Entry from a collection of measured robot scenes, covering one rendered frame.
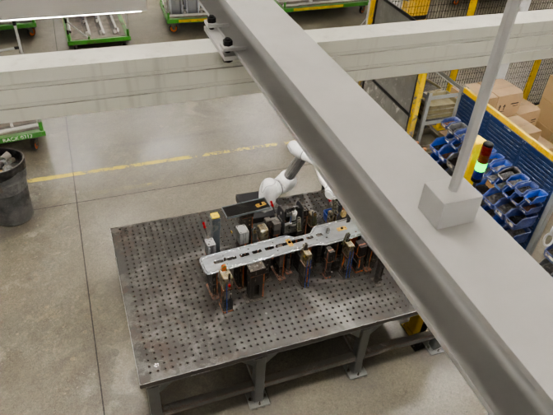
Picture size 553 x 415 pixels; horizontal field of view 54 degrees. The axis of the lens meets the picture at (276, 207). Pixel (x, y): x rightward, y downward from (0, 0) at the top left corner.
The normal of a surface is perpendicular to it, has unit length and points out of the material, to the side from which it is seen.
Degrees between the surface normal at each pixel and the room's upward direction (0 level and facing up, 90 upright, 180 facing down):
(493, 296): 0
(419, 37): 90
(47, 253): 0
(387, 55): 90
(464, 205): 90
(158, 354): 0
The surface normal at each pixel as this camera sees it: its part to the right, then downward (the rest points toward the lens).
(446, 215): 0.34, 0.61
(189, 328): 0.05, -0.77
